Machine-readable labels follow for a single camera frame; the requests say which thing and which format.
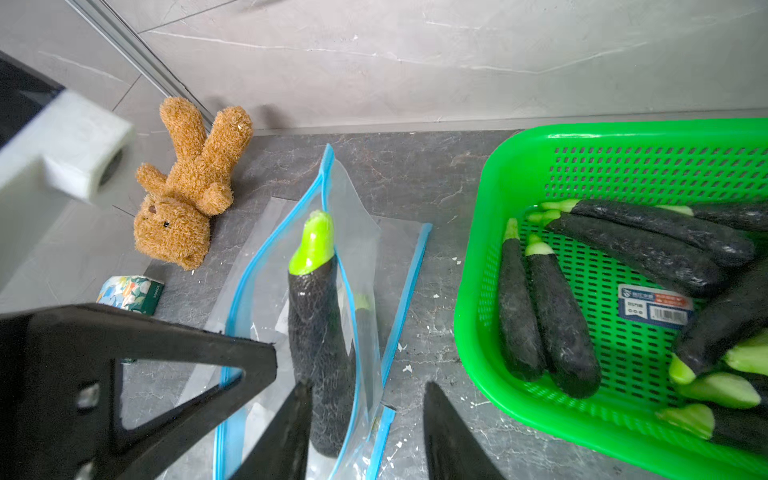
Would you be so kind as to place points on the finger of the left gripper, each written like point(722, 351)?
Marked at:
point(62, 385)

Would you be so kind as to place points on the colourful tissue pack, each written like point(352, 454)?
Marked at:
point(134, 293)

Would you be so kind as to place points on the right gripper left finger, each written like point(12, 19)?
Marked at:
point(282, 450)

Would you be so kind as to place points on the green plastic basket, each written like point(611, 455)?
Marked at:
point(662, 162)

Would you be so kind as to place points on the brown teddy bear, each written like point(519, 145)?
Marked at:
point(173, 220)

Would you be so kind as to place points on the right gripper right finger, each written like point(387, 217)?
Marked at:
point(451, 451)

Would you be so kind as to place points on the basket label sticker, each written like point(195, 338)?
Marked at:
point(654, 306)

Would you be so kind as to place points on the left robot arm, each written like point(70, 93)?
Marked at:
point(53, 140)

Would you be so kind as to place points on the clear zip-top bag blue zipper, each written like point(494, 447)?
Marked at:
point(379, 260)

